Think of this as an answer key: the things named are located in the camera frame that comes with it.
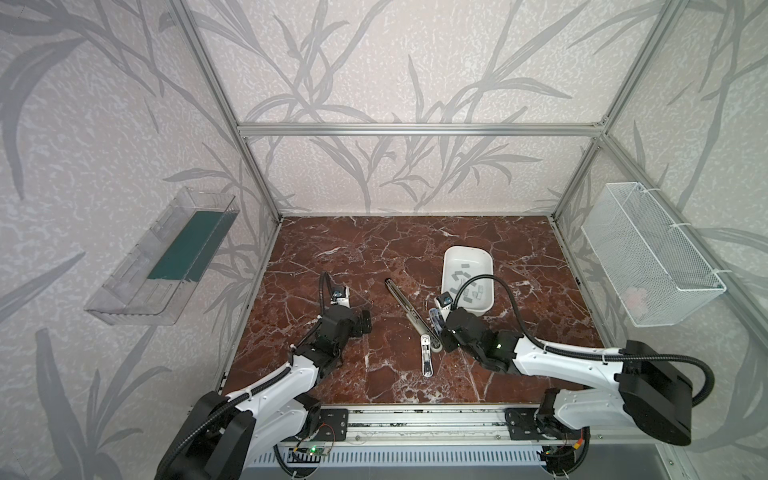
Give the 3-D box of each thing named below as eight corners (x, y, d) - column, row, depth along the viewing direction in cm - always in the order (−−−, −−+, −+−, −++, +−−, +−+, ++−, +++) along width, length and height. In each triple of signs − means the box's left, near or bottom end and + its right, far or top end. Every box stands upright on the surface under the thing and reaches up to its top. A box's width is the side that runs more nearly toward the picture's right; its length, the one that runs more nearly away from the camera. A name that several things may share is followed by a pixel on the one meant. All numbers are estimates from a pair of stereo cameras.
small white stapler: (422, 377, 83) (423, 374, 81) (421, 338, 90) (421, 334, 88) (432, 377, 83) (433, 374, 81) (430, 338, 90) (431, 334, 88)
